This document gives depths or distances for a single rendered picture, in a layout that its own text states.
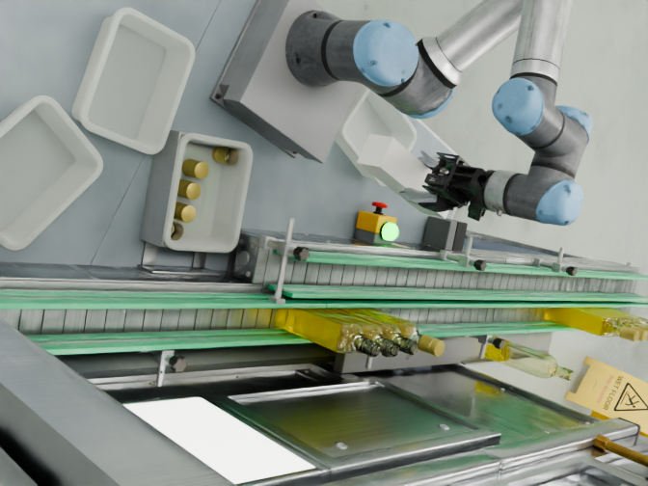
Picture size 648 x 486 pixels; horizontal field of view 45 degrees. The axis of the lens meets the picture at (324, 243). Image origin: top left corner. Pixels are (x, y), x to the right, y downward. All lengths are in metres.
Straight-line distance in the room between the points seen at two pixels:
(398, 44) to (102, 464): 1.27
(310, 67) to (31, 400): 1.29
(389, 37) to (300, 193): 0.49
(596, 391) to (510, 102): 3.73
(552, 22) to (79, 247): 0.91
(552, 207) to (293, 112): 0.59
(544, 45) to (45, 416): 1.07
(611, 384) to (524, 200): 3.59
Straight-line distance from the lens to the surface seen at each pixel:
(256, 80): 1.54
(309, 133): 1.64
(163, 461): 0.28
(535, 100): 1.21
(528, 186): 1.32
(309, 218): 1.82
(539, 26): 1.29
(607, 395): 4.84
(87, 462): 0.28
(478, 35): 1.53
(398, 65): 1.48
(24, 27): 1.43
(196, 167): 1.53
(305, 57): 1.57
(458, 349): 2.18
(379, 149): 1.45
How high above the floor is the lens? 2.07
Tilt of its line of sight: 45 degrees down
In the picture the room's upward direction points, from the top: 107 degrees clockwise
